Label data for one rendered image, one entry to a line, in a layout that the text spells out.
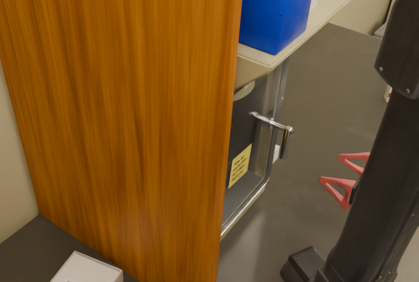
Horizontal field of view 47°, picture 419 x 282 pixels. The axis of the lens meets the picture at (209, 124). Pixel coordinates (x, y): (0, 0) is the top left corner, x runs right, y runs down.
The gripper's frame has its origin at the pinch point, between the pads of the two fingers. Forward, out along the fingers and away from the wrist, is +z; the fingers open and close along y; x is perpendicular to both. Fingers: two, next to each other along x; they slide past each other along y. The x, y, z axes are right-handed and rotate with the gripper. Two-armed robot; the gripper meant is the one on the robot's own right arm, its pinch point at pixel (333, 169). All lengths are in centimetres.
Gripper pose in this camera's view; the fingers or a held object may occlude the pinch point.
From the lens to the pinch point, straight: 108.4
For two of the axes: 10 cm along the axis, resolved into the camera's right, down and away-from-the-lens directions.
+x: -0.2, 8.3, 5.6
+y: -5.8, 4.4, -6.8
